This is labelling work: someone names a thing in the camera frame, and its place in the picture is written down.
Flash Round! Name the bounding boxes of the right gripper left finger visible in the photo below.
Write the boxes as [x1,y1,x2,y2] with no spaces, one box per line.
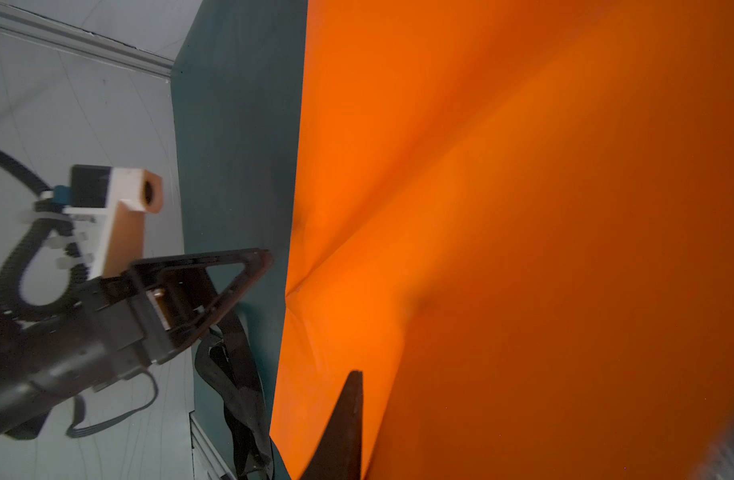
[301,370,364,480]

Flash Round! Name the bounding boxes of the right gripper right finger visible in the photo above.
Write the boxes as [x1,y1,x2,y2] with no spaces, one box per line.
[695,421,734,480]

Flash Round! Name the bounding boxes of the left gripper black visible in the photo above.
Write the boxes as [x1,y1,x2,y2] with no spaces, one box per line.
[72,248,273,390]

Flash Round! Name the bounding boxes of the black printed ribbon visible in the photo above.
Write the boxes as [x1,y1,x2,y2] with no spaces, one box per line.
[195,311,275,479]

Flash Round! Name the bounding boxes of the orange wrapping paper sheet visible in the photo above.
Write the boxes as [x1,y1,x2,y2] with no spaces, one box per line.
[271,1,734,479]

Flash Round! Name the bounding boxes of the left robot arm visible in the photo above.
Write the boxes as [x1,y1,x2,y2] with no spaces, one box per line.
[0,248,273,439]

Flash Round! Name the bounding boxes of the green table mat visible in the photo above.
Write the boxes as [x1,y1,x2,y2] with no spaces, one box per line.
[170,0,309,480]

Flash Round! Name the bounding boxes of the left black cable conduit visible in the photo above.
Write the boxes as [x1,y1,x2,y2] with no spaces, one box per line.
[0,141,92,322]

